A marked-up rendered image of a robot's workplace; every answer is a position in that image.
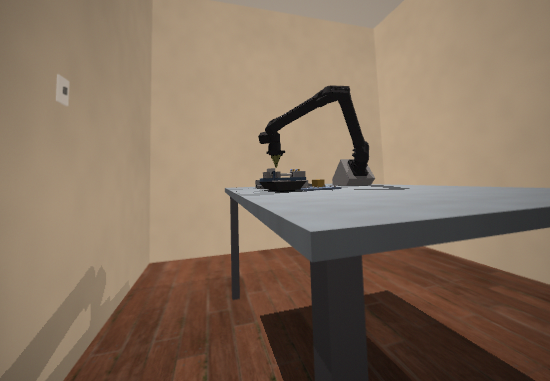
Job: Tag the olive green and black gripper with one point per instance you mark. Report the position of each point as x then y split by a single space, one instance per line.
275 151

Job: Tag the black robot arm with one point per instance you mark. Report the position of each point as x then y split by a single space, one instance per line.
328 95

